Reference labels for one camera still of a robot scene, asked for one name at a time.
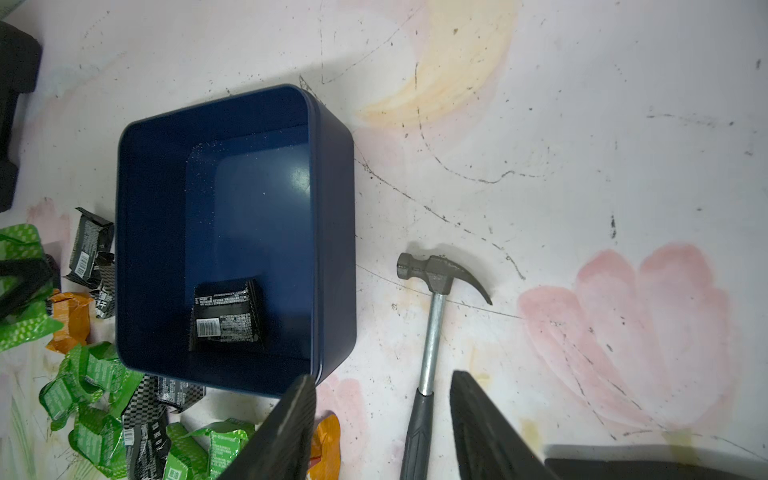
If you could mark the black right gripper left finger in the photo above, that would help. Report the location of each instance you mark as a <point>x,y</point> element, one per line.
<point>280,448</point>

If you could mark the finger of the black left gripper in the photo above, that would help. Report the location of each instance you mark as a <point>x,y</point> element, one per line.
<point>30,278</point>

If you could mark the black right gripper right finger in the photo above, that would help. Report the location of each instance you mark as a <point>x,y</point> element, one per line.
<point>487,446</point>

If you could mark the orange cookie packet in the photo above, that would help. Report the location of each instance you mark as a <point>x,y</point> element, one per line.
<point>73,310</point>
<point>325,450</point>

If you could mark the dark cookie packet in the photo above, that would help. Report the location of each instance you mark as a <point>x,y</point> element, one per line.
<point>105,295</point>

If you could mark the light green cookie packet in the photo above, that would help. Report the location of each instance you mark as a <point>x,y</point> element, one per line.
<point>187,459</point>

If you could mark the black cookie packet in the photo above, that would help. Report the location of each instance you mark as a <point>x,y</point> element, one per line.
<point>94,235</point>
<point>147,444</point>
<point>228,316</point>

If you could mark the small black checkered packet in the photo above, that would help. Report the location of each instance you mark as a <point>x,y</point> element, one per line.
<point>157,392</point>

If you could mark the dark blue storage box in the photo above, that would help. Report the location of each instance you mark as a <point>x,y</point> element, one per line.
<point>257,187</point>

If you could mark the black plastic tool case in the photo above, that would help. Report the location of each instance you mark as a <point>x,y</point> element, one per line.
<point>20,62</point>

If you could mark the black handled hammer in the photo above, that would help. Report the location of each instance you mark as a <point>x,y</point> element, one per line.
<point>438,273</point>

